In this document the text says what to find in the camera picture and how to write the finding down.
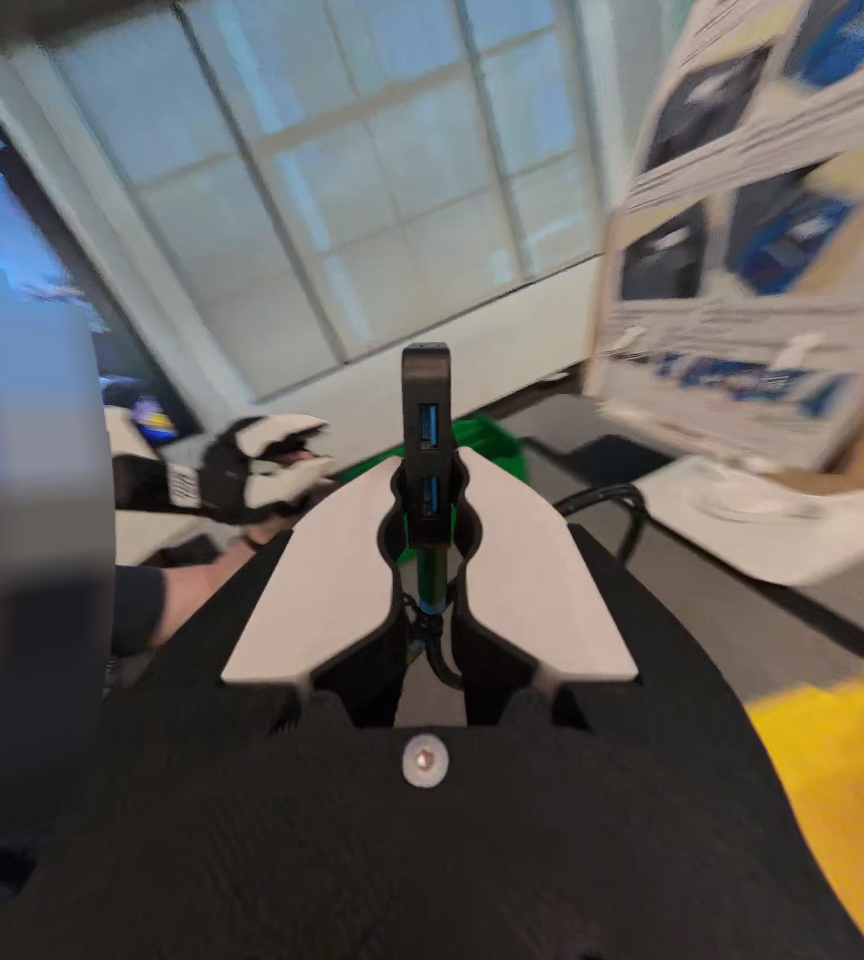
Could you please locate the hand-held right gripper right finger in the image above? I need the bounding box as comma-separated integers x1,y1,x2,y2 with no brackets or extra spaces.
452,447,640,688

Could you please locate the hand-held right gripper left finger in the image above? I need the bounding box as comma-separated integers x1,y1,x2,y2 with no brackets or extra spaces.
222,458,410,688

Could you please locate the green plastic bin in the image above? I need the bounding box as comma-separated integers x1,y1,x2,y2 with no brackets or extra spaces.
339,413,530,601

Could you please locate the thin black hub cable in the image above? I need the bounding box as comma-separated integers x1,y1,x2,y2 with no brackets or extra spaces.
402,480,650,691

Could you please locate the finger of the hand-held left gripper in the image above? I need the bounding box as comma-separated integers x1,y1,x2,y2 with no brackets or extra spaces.
237,413,331,459
245,458,340,511

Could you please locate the dark grey usb hub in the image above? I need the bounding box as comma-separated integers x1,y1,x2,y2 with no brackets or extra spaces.
398,342,470,564

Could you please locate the person's left forearm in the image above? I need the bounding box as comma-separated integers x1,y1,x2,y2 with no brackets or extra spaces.
110,518,290,661

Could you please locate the instruction sheet on wooden board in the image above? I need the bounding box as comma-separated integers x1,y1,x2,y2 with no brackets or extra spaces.
582,0,864,489

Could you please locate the yellow plastic bin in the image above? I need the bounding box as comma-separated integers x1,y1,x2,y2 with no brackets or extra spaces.
747,660,864,960

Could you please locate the white stand base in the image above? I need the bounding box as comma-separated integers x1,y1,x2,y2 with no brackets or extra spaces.
635,455,864,586

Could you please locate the dark flat mat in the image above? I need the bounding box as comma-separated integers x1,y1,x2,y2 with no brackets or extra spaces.
560,432,673,489

